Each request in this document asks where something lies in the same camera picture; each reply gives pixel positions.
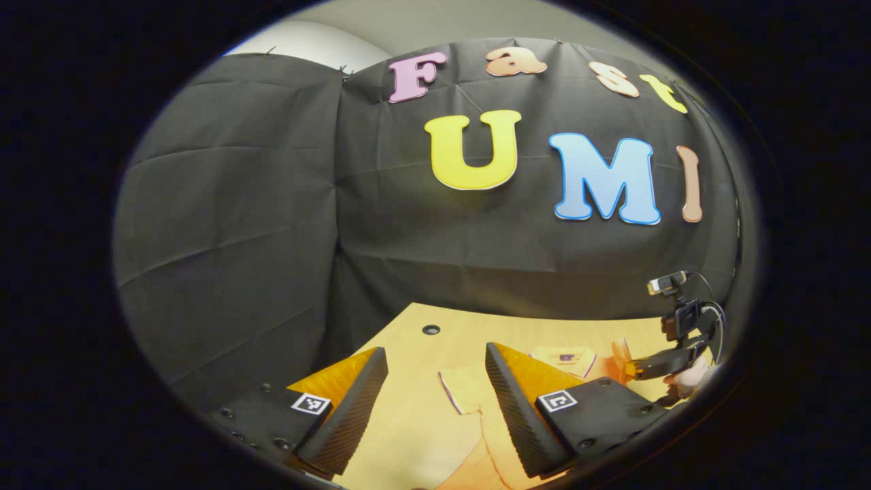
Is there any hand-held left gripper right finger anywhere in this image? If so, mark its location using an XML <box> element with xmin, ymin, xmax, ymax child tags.
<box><xmin>484</xmin><ymin>342</ymin><xmax>673</xmax><ymax>480</ymax></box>

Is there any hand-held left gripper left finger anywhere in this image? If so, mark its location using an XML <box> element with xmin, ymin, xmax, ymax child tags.
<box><xmin>204</xmin><ymin>347</ymin><xmax>389</xmax><ymax>479</ymax></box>

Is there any orange T-shirt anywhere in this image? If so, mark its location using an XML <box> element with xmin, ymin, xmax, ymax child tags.
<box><xmin>435</xmin><ymin>340</ymin><xmax>640</xmax><ymax>490</ymax></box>

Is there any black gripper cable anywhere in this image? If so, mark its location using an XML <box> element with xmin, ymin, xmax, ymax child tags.
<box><xmin>686</xmin><ymin>271</ymin><xmax>727</xmax><ymax>361</ymax></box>

